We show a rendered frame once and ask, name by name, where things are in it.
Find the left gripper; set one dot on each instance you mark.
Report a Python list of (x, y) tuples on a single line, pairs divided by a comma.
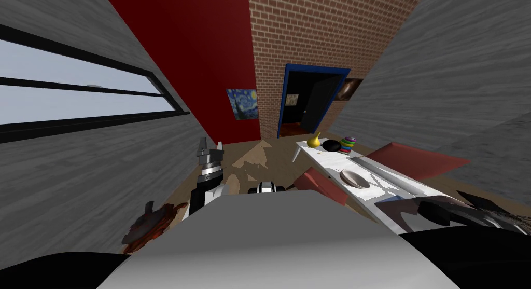
[(210, 159)]

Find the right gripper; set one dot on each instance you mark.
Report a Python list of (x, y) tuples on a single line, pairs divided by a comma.
[(398, 212)]

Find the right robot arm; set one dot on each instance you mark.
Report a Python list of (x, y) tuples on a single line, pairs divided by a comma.
[(468, 256)]

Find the blue starry painting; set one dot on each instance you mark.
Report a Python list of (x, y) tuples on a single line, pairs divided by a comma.
[(243, 103)]

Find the red sofa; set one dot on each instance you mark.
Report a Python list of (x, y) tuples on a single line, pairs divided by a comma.
[(415, 160)]

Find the beige bowl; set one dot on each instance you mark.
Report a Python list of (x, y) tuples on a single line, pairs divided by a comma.
[(354, 179)]

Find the red chair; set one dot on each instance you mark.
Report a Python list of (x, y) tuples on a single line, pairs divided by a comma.
[(321, 185)]

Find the white table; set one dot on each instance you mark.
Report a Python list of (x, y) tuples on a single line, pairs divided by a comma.
[(332, 162)]

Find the colourful stacked rings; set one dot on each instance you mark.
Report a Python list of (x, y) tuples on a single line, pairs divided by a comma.
[(347, 146)]

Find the small beige picture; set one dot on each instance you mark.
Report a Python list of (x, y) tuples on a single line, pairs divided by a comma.
[(292, 99)]

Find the black bowl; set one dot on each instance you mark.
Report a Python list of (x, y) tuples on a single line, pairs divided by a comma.
[(331, 146)]

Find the dark red floor clutter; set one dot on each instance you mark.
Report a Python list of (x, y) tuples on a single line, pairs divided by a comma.
[(149, 226)]

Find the yellow gourd vase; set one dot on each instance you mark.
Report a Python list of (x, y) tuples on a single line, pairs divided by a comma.
[(313, 142)]

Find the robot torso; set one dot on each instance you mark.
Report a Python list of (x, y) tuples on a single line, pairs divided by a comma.
[(265, 239)]

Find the dark door leaf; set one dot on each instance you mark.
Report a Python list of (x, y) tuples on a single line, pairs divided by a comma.
[(321, 102)]

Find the brown picture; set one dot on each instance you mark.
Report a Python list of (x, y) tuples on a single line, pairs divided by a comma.
[(349, 89)]

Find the black framed window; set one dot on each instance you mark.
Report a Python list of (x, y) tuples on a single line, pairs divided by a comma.
[(74, 98)]

